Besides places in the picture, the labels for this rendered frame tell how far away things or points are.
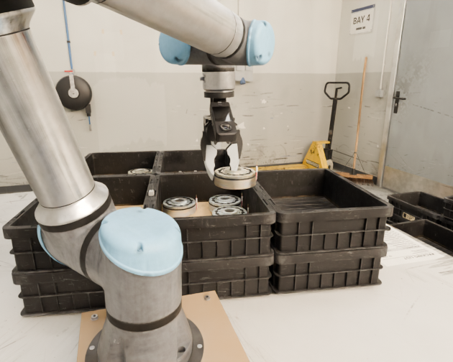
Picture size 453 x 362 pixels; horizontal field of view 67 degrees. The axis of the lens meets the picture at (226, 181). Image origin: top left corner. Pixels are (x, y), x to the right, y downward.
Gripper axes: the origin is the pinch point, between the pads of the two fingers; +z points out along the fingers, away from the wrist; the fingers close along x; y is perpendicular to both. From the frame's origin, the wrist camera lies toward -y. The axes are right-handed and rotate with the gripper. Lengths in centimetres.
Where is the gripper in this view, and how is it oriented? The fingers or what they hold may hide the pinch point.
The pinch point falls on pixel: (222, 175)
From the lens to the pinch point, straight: 84.1
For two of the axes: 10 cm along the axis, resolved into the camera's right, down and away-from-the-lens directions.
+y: -1.6, -3.1, 9.4
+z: 0.2, 9.5, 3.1
